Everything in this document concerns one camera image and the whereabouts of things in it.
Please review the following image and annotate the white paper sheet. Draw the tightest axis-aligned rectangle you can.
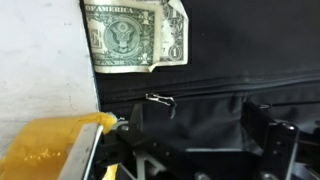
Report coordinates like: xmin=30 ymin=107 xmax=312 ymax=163
xmin=0 ymin=0 xmax=101 ymax=158

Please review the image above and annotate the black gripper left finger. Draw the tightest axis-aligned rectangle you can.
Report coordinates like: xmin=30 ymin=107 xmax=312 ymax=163
xmin=57 ymin=102 xmax=188 ymax=180

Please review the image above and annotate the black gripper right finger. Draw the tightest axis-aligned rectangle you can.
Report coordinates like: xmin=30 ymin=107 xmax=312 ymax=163
xmin=242 ymin=101 xmax=300 ymax=180

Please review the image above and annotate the one dollar bill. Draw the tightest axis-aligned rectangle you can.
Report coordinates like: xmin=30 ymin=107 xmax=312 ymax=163
xmin=83 ymin=0 xmax=190 ymax=74

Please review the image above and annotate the silver zipper slider with pull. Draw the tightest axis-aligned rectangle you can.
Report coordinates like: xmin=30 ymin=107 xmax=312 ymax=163
xmin=145 ymin=92 xmax=178 ymax=120

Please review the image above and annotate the yellow tape-wrapped block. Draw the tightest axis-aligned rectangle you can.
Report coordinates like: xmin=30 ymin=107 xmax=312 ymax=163
xmin=0 ymin=111 xmax=120 ymax=180

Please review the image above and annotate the black fabric bag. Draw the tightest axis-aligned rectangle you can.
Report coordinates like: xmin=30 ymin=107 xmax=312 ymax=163
xmin=79 ymin=0 xmax=320 ymax=158

